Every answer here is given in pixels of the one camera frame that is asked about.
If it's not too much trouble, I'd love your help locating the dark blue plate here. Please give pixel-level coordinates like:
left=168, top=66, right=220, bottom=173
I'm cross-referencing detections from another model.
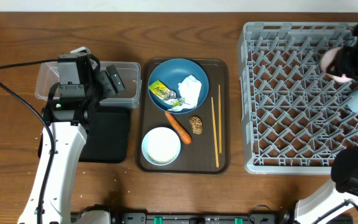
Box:
left=147, top=58, right=209, bottom=114

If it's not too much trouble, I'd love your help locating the black plastic bin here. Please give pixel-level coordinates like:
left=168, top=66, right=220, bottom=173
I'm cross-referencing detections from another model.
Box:
left=37, top=103, right=132, bottom=164

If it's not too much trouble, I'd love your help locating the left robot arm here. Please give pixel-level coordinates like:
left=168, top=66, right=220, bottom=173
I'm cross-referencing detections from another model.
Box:
left=18, top=52, right=130, bottom=223

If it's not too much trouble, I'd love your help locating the brown walnut cookie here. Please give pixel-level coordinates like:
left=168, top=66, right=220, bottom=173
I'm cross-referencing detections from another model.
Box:
left=189, top=116, right=203, bottom=134

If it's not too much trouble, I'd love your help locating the grey dishwasher rack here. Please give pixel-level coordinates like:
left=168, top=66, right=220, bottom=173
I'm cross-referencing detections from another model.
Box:
left=237, top=22, right=358, bottom=175

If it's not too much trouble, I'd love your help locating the clear plastic bin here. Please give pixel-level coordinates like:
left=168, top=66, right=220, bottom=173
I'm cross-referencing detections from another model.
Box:
left=35, top=61, right=142, bottom=109

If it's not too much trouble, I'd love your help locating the brown serving tray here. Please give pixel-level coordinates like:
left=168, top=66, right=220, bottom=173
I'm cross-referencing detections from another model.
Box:
left=137, top=58, right=230, bottom=174

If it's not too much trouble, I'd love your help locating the orange carrot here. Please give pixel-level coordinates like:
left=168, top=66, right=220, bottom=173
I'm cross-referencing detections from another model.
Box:
left=165, top=112, right=192, bottom=144

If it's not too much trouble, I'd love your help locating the left wooden chopstick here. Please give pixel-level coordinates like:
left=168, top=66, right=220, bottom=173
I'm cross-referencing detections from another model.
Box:
left=211, top=96, right=219, bottom=168

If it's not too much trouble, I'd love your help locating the crumpled white napkin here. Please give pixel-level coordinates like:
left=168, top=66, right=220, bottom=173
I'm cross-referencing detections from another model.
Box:
left=168, top=75, right=202, bottom=112

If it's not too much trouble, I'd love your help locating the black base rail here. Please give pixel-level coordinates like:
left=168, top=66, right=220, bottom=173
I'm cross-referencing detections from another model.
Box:
left=112, top=213, right=278, bottom=224

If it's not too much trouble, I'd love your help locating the yellow foil snack wrapper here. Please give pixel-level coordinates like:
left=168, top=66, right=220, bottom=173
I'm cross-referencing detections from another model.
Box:
left=149, top=80, right=184, bottom=106

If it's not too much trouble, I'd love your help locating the right wooden chopstick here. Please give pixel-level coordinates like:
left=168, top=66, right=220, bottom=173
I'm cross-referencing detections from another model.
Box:
left=218, top=84, right=223, bottom=153

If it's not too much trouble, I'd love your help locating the pink plastic cup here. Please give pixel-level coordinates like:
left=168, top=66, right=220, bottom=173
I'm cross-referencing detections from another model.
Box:
left=320, top=47, right=352, bottom=83

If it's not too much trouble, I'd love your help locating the wooden chopstick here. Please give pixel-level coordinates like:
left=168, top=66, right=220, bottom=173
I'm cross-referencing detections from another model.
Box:
left=211, top=96, right=219, bottom=168
left=218, top=84, right=223, bottom=153

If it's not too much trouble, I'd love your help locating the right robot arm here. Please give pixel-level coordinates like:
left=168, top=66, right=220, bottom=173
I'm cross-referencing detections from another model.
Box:
left=280, top=24, right=358, bottom=223

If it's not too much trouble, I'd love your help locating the light blue bowl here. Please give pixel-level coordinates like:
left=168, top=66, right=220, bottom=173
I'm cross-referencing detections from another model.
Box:
left=141, top=127, right=181, bottom=166

